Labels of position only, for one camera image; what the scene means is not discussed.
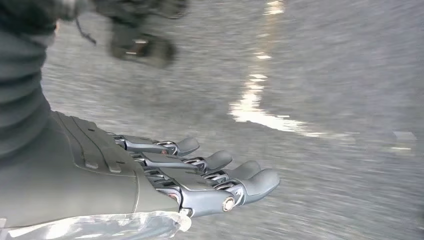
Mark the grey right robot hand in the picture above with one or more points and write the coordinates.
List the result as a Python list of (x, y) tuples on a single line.
[(82, 179)]

